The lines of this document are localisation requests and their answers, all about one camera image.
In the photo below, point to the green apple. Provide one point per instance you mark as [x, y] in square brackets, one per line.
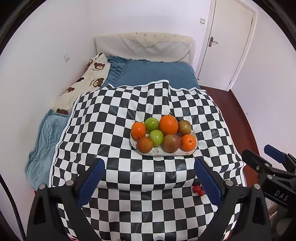
[151, 124]
[156, 137]

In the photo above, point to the blue bed sheet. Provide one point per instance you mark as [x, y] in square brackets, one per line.
[157, 71]

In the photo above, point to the blue plush blanket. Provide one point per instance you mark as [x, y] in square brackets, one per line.
[44, 143]

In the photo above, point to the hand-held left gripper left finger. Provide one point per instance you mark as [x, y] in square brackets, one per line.
[90, 183]

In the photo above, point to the brown-red apple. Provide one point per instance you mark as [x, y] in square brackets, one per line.
[172, 143]
[184, 127]

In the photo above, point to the white door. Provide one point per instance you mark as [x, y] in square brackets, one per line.
[229, 41]

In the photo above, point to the white quilted pillow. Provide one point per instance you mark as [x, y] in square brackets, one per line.
[138, 47]

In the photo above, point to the black white checkered cloth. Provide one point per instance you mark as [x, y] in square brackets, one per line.
[129, 176]

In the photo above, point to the large orange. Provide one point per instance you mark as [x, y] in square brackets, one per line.
[168, 125]

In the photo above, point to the beige headboard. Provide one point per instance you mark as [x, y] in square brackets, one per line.
[166, 35]

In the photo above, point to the floral oval plate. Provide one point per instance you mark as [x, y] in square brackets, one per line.
[159, 151]

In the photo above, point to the bear print pillow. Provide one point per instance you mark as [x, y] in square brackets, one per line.
[83, 85]

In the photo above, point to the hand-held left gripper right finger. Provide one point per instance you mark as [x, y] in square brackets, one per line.
[208, 183]

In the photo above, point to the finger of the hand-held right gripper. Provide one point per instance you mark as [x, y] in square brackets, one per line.
[254, 160]
[275, 154]

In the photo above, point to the small orange tangerine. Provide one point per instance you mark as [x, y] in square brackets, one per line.
[188, 142]
[138, 129]

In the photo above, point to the white wall socket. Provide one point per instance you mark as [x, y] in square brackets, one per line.
[66, 57]

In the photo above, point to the white light switch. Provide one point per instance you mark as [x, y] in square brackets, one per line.
[202, 20]

